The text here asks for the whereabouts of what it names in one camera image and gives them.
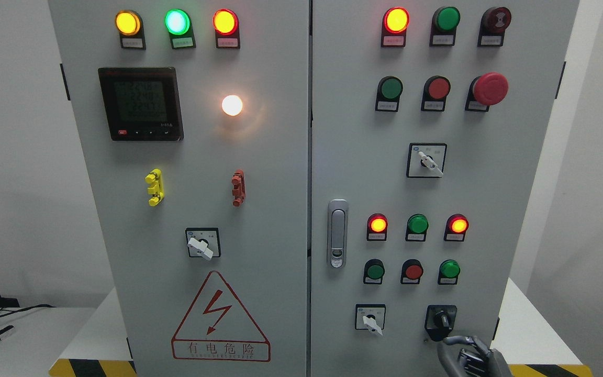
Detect green push button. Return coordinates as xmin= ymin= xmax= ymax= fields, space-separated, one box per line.
xmin=375 ymin=75 xmax=404 ymax=112
xmin=362 ymin=259 xmax=385 ymax=285

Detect red electric hazard sticker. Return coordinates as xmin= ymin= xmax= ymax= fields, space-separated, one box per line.
xmin=171 ymin=270 xmax=271 ymax=362

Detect red emergency stop button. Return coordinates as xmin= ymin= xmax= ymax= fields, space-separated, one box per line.
xmin=465 ymin=72 xmax=509 ymax=112

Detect upper right selector switch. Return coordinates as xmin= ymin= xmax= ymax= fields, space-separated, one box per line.
xmin=406 ymin=143 xmax=448 ymax=178

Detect middle right red light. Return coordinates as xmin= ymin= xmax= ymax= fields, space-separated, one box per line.
xmin=443 ymin=213 xmax=469 ymax=242

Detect small black white dongle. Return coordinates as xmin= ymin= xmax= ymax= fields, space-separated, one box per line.
xmin=0 ymin=325 xmax=15 ymax=341

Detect lower right green light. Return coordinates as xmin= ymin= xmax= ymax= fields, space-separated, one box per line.
xmin=438 ymin=259 xmax=461 ymax=285

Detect upper green push button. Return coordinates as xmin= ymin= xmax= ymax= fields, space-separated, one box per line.
xmin=375 ymin=75 xmax=404 ymax=112

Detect middle green light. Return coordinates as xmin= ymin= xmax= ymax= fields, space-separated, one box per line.
xmin=405 ymin=213 xmax=429 ymax=242

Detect top right red light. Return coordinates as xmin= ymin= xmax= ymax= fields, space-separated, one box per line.
xmin=381 ymin=7 xmax=410 ymax=48

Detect black cable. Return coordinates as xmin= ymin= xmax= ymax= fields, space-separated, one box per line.
xmin=0 ymin=304 xmax=56 ymax=329

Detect lit red indicator light left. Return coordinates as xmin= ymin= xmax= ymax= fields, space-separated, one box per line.
xmin=213 ymin=8 xmax=241 ymax=49

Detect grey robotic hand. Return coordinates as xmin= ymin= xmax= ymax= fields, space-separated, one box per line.
xmin=437 ymin=336 xmax=513 ymax=376

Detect yellow terminal block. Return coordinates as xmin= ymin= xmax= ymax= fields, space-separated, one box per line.
xmin=144 ymin=169 xmax=165 ymax=207

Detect white glowing lamp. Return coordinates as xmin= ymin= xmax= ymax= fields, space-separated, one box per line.
xmin=221 ymin=94 xmax=244 ymax=117

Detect grey electrical cabinet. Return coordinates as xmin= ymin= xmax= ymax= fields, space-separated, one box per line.
xmin=49 ymin=1 xmax=579 ymax=376

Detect middle left red light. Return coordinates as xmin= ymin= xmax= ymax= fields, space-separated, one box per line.
xmin=366 ymin=213 xmax=388 ymax=241

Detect lower green push button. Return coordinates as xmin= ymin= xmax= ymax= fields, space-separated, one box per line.
xmin=362 ymin=259 xmax=385 ymax=285

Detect red terminal block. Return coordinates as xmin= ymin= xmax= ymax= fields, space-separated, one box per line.
xmin=231 ymin=169 xmax=246 ymax=207

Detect black digital power meter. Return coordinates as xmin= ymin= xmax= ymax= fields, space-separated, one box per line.
xmin=98 ymin=66 xmax=184 ymax=141

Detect lower red push button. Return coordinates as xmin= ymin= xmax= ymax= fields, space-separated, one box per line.
xmin=400 ymin=259 xmax=424 ymax=285

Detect left white selector switch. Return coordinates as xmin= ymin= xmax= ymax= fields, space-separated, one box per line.
xmin=186 ymin=227 xmax=221 ymax=260

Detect upper red push button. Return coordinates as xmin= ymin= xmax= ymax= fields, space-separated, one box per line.
xmin=421 ymin=75 xmax=451 ymax=112

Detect lit green indicator light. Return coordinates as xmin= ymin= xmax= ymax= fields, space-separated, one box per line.
xmin=164 ymin=8 xmax=196 ymax=49

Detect yellow indicator light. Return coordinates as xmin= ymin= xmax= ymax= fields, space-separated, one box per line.
xmin=115 ymin=9 xmax=146 ymax=50

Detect white selector switch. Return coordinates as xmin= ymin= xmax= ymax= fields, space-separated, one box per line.
xmin=186 ymin=227 xmax=221 ymax=260
xmin=354 ymin=304 xmax=387 ymax=336

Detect black rotary knob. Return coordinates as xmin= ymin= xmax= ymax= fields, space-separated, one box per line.
xmin=425 ymin=305 xmax=457 ymax=342

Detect red push button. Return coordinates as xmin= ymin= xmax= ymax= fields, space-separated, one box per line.
xmin=421 ymin=75 xmax=451 ymax=112
xmin=400 ymin=259 xmax=424 ymax=285

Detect top right green light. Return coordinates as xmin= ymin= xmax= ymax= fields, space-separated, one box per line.
xmin=429 ymin=6 xmax=461 ymax=46

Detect silver door lock handle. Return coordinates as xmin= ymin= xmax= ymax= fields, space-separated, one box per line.
xmin=326 ymin=199 xmax=349 ymax=268

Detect lower white selector switch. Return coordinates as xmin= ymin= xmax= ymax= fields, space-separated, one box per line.
xmin=354 ymin=304 xmax=387 ymax=336

